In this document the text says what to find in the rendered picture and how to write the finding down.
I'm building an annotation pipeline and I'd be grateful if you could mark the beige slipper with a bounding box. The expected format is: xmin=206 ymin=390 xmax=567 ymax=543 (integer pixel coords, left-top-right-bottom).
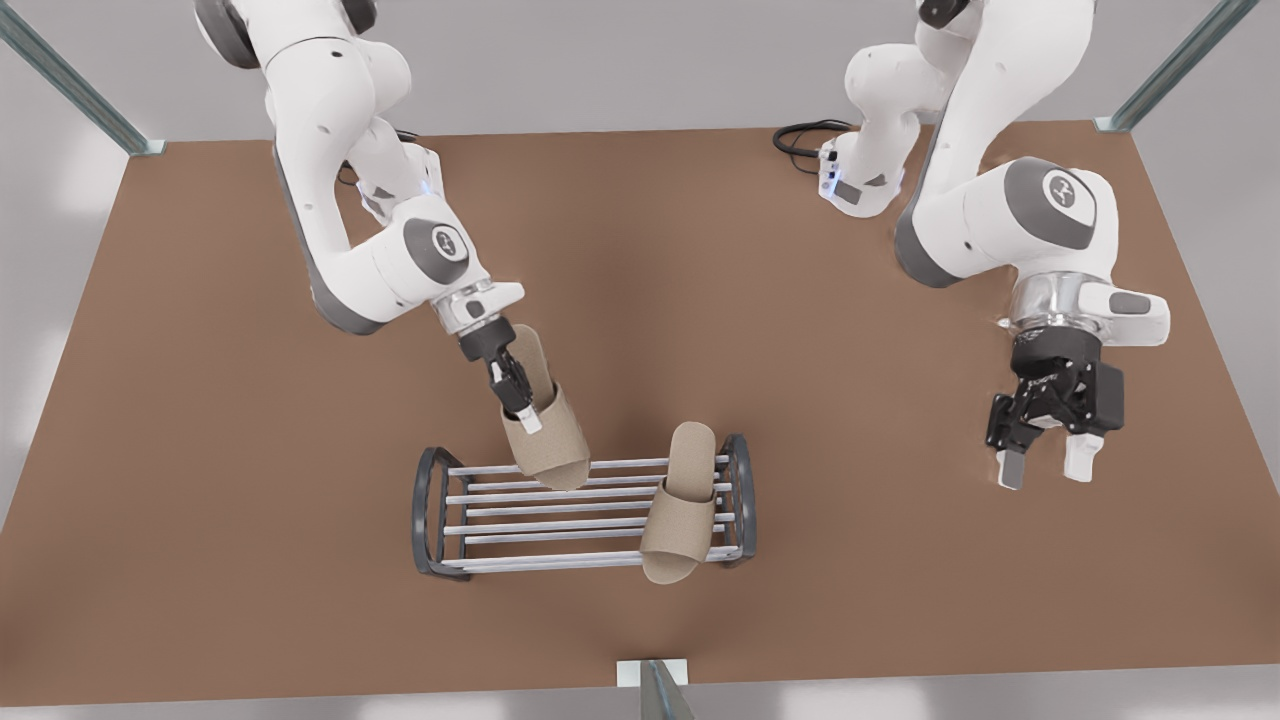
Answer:
xmin=639 ymin=421 xmax=718 ymax=586
xmin=500 ymin=324 xmax=593 ymax=492

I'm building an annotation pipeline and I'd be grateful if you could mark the dark metal shoe rack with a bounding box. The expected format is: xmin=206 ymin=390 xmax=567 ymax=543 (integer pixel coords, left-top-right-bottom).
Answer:
xmin=412 ymin=433 xmax=758 ymax=581

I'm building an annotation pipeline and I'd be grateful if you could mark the silver frame post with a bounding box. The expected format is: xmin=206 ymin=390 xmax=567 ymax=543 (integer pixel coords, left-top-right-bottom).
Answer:
xmin=1095 ymin=0 xmax=1259 ymax=134
xmin=616 ymin=658 xmax=695 ymax=720
xmin=0 ymin=4 xmax=166 ymax=157

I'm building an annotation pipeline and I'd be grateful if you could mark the black cable loop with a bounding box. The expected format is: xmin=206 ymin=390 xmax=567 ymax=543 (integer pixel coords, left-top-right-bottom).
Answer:
xmin=773 ymin=120 xmax=854 ymax=176

